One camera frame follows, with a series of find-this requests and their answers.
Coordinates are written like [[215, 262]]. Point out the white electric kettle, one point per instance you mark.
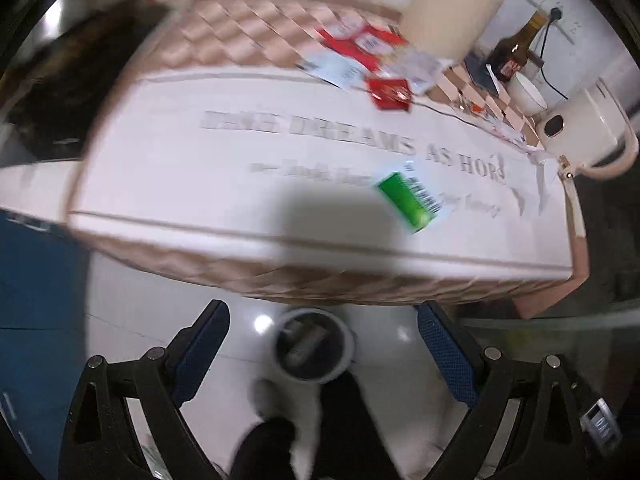
[[582, 127]]

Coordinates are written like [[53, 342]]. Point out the white crumpled wrapper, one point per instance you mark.
[[422, 71]]

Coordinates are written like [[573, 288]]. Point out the small red sauce packet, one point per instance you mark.
[[391, 94]]

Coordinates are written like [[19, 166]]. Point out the pink white printed table mat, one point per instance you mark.
[[225, 170]]

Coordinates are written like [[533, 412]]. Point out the cream cylindrical holder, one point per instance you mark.
[[450, 15]]

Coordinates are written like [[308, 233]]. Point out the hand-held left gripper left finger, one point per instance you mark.
[[199, 352]]

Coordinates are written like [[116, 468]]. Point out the large red snack packet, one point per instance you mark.
[[362, 42]]

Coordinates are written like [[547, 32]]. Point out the blue cabinet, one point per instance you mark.
[[35, 320]]

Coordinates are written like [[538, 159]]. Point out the brown glass bottle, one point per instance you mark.
[[515, 55]]

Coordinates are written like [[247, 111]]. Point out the dark blue notebook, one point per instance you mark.
[[482, 74]]

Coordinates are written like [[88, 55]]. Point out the white round waste bin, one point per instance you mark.
[[312, 345]]

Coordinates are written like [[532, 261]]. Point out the light blue paper slip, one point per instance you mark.
[[334, 71]]

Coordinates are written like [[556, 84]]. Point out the green snack packet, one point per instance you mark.
[[406, 200]]

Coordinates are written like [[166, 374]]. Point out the white bowl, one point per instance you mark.
[[526, 94]]

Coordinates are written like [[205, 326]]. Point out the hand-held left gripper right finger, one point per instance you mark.
[[446, 355]]

